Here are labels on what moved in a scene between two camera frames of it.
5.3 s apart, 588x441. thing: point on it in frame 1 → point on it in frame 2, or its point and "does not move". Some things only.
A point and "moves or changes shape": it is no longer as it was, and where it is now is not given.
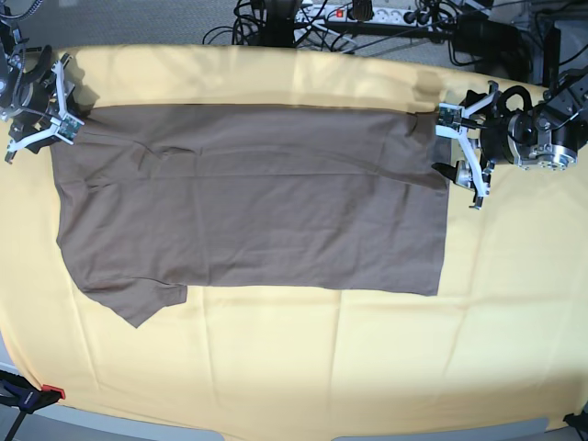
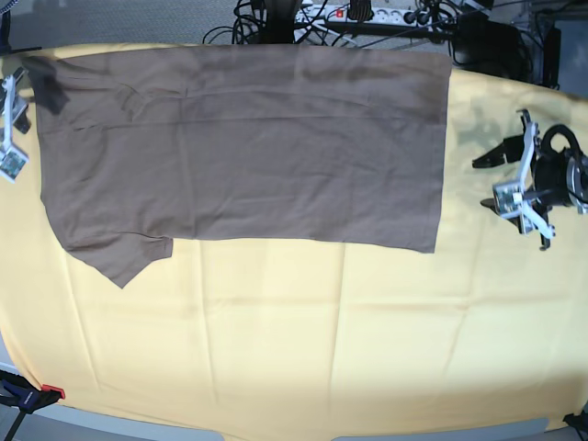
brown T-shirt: (154, 201) moves or changes shape
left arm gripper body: (38, 128) → (12, 109)
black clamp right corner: (578, 421) does not move
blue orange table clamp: (19, 393) does not move
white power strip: (307, 16) does not move
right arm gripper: (488, 135) → (547, 185)
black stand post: (280, 24) does not move
